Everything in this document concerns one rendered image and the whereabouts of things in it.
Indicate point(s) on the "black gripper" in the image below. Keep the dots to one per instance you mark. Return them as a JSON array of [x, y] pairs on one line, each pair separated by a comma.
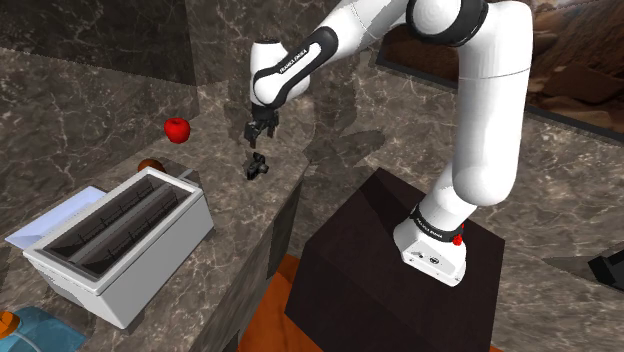
[[263, 115]]

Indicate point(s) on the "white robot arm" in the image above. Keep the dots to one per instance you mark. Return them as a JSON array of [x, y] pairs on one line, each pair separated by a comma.
[[487, 122]]

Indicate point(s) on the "red apple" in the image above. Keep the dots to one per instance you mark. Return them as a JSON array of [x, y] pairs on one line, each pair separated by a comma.
[[177, 130]]

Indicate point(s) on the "brown round object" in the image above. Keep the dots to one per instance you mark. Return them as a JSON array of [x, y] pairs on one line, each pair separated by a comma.
[[150, 164]]

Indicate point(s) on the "white two-slot toaster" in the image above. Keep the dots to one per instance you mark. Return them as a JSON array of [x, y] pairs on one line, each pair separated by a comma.
[[131, 244]]

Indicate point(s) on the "dark robot stand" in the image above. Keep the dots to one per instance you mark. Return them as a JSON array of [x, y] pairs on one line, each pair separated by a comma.
[[370, 273]]

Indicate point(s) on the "teal blue object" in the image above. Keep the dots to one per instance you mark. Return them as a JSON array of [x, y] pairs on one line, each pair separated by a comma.
[[44, 334]]

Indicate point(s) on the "orange round object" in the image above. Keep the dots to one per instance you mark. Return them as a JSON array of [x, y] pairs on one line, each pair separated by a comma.
[[7, 322]]

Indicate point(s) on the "black object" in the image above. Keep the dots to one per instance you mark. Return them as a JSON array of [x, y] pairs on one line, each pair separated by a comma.
[[609, 267]]

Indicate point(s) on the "small black camera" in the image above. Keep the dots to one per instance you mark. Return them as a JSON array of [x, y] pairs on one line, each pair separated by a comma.
[[255, 166]]

